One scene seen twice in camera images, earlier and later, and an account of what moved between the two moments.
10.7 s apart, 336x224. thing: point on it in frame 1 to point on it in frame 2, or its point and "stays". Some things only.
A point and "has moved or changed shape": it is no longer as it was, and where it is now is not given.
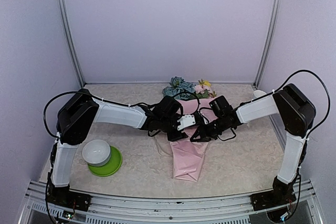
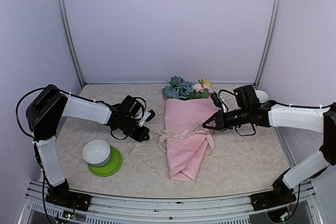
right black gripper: (206, 137) to (215, 116)
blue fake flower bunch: (179, 88) stays
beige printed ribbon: (165, 146) has moved or changed shape
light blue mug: (258, 93) stays
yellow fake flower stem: (207, 83) stays
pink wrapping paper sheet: (188, 155) stays
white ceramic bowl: (96, 152) stays
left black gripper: (172, 137) to (139, 137)
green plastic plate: (111, 167) stays
